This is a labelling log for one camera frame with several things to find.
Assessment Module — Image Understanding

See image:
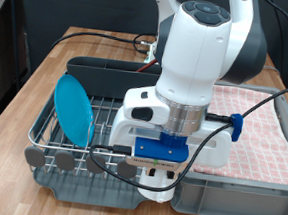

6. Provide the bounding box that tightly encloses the dark grey backdrop curtain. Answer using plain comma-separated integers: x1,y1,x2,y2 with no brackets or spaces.
10,0,288,117

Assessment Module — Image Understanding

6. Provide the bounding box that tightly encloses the pink checked towel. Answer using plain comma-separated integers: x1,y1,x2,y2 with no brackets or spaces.
188,83,288,186

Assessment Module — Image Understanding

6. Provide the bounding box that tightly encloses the blue plate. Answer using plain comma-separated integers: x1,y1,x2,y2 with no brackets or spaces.
50,73,99,150

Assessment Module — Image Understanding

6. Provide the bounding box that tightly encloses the black camera cable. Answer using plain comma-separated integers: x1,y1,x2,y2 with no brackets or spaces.
86,0,288,203

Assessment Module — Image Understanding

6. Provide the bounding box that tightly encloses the white wire dish rack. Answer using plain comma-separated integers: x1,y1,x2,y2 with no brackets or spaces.
30,73,160,212

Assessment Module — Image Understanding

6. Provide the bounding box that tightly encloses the dark metal pole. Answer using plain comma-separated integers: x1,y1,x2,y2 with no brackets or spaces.
0,0,28,91

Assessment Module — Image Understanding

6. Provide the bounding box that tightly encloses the looped black cable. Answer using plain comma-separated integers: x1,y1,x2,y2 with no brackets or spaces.
131,31,158,55

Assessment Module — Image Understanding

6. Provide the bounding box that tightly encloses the grey plastic crate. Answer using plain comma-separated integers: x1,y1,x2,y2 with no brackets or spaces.
169,77,288,215

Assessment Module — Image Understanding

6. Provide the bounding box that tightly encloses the wrist camera on blue mount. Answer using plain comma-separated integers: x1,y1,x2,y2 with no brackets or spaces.
110,128,192,174

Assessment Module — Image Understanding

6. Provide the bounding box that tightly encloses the blue cable clip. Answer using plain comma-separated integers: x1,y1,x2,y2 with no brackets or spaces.
228,112,245,143

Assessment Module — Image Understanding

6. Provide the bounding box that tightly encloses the metal wire dish rack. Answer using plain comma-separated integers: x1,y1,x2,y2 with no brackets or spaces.
21,67,157,185

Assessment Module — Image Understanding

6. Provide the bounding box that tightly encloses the dark grey utensil caddy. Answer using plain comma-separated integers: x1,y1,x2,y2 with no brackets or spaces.
64,54,165,104

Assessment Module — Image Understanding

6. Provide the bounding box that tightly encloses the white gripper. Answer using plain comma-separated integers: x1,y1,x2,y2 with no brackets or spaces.
106,82,236,185

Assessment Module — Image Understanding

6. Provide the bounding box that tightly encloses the long black cable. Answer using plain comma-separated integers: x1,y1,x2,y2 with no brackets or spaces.
49,29,151,59

